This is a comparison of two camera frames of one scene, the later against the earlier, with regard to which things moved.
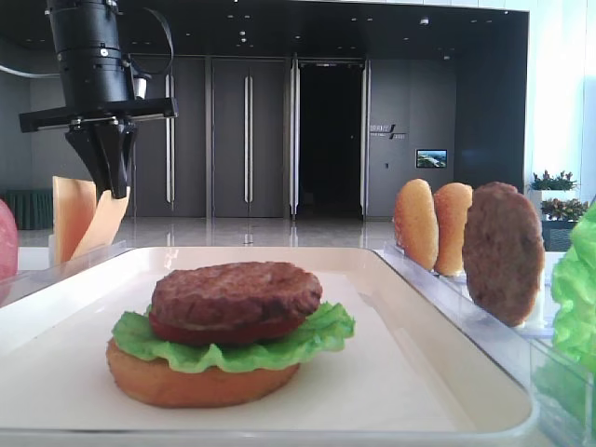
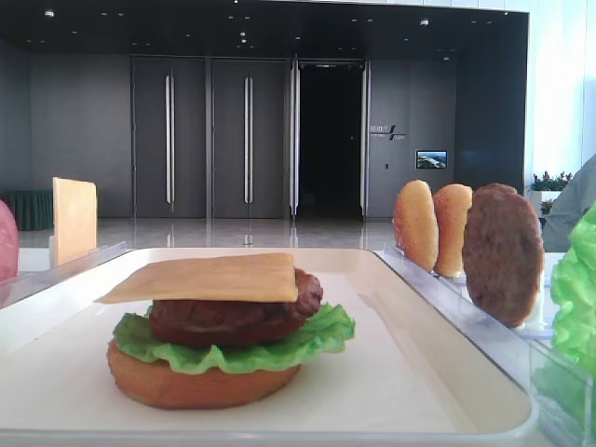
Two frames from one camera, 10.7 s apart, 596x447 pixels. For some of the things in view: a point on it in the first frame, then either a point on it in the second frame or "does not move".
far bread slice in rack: x=415 y=226 does not move
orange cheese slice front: x=103 y=223 -> x=220 y=279
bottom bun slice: x=166 y=386 does not move
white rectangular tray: x=409 y=375 does not move
